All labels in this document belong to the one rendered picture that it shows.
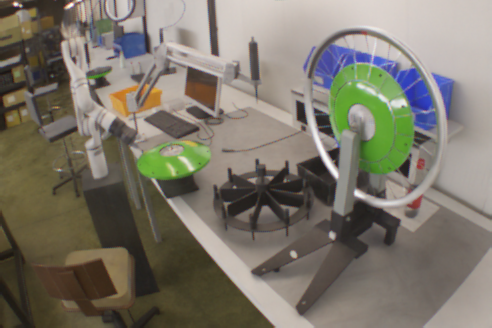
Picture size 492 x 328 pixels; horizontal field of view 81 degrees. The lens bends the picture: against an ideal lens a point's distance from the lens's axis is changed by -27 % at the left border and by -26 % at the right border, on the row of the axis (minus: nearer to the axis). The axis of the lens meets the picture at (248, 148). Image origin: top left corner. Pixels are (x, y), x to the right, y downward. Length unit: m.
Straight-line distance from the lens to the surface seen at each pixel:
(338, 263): 1.07
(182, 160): 1.44
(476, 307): 1.15
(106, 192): 1.91
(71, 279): 1.40
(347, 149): 0.98
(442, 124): 0.87
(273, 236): 1.28
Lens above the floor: 1.74
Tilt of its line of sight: 26 degrees down
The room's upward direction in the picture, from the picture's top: 4 degrees counter-clockwise
